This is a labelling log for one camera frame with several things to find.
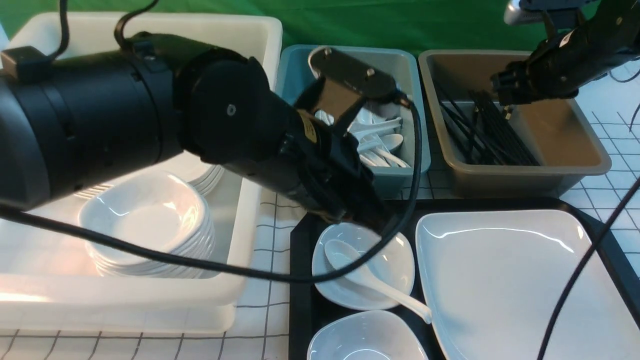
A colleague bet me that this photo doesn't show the top stacked white square plate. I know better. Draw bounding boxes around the top stacked white square plate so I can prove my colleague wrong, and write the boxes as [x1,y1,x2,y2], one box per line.
[74,152,225,199]

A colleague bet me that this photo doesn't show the large white rice plate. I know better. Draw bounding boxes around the large white rice plate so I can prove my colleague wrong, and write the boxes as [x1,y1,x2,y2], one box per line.
[414,209,640,360]

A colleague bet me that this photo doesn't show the large white plastic bin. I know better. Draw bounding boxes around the large white plastic bin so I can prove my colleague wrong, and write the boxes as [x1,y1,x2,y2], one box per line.
[0,12,282,337]

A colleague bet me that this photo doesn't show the black serving tray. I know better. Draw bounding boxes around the black serving tray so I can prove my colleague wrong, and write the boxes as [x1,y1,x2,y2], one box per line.
[288,197,640,360]

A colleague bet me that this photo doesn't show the brown plastic bin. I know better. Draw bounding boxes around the brown plastic bin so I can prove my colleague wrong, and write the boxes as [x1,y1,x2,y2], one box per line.
[418,49,611,198]

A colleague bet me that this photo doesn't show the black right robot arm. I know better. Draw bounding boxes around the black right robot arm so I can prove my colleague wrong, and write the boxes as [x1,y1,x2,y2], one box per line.
[491,0,640,105]

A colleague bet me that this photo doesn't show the white spoons pile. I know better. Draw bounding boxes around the white spoons pile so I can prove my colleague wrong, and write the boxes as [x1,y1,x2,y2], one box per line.
[312,107,412,169]

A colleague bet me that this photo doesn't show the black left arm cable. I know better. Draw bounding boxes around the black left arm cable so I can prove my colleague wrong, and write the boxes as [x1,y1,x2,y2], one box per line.
[0,0,423,285]

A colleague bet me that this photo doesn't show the white ceramic soup spoon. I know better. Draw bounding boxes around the white ceramic soup spoon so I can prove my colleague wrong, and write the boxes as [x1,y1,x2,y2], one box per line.
[324,239,433,324]

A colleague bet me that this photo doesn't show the white bowl front tray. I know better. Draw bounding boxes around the white bowl front tray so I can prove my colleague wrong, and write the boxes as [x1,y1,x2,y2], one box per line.
[306,310,428,360]

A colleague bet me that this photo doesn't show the black chopsticks bundle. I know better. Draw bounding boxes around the black chopsticks bundle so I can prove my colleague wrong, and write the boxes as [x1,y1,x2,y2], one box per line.
[436,84,540,167]

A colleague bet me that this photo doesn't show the white bowl with spoon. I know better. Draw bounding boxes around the white bowl with spoon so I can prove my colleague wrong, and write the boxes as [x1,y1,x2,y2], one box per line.
[311,223,415,311]

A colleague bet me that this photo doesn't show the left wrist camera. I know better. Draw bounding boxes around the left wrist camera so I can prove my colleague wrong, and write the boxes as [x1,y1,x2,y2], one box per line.
[294,46,409,137]

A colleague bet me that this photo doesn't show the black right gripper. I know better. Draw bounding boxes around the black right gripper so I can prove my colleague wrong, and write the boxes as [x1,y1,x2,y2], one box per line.
[491,55,581,105]

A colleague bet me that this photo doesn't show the green backdrop cloth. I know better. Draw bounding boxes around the green backdrop cloth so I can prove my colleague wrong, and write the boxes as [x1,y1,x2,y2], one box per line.
[0,0,601,57]

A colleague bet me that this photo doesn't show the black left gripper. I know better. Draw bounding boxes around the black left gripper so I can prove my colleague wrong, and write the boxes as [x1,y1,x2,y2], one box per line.
[279,110,396,233]

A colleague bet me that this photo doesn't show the teal plastic bin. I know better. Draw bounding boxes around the teal plastic bin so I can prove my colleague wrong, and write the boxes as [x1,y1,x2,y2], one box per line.
[276,44,432,199]

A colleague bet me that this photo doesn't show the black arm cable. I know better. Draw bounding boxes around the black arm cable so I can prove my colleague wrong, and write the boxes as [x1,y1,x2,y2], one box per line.
[536,175,640,360]
[0,0,423,285]

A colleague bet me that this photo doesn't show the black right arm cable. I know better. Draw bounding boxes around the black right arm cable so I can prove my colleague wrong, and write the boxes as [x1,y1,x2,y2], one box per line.
[536,175,640,360]

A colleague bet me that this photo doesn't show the white checkered tablecloth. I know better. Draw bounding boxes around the white checkered tablecloth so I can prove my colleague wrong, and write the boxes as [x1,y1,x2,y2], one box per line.
[0,76,639,360]

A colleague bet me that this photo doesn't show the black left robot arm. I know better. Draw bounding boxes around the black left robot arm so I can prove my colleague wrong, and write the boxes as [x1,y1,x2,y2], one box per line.
[1,32,396,233]

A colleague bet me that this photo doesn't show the lower stacked white bowls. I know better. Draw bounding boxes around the lower stacked white bowls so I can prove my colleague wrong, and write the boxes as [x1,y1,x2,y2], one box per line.
[85,202,215,279]

